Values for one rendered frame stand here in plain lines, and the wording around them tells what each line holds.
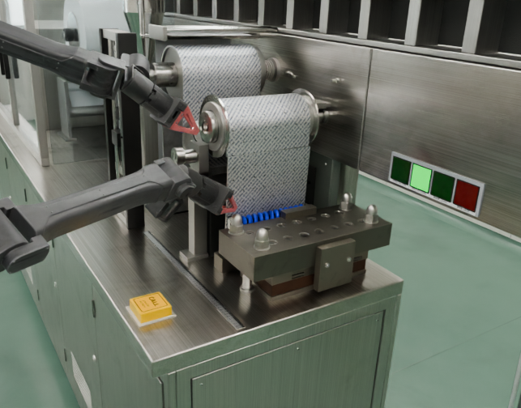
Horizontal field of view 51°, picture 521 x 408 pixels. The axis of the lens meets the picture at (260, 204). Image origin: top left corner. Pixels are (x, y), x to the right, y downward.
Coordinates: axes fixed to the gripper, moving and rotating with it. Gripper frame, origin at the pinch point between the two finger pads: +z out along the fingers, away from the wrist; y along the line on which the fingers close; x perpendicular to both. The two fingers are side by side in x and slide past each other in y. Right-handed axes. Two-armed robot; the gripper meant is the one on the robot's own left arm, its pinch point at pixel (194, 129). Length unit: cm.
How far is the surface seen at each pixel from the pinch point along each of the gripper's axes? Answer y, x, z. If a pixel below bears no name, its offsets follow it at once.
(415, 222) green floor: -150, 60, 258
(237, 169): 8.2, -2.0, 10.9
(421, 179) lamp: 37, 18, 34
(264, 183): 7.4, -0.6, 20.0
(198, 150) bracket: 0.6, -3.3, 3.8
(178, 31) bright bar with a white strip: -21.1, 19.9, -9.5
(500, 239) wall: -98, 78, 279
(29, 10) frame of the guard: -92, 7, -32
